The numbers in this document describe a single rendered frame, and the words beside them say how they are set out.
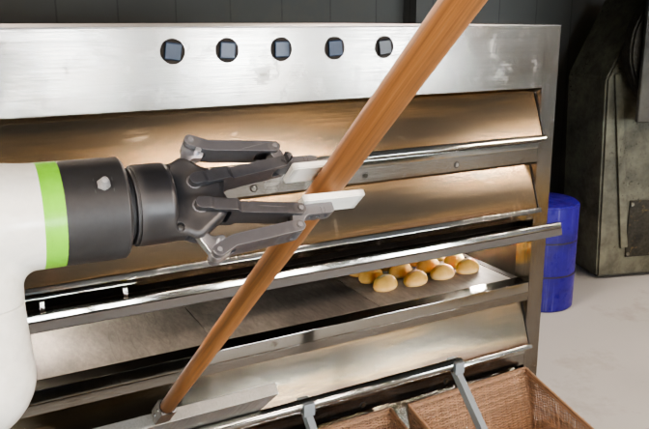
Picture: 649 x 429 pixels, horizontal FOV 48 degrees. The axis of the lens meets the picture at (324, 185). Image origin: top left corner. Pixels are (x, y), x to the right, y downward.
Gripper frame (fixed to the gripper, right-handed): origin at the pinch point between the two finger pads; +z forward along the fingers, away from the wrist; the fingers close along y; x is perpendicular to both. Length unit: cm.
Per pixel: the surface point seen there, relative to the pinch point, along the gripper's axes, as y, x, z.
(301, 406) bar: 3, -116, 39
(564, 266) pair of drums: -79, -330, 359
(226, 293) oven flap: -30, -117, 28
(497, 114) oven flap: -71, -103, 131
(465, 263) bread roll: -38, -154, 135
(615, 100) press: -188, -282, 436
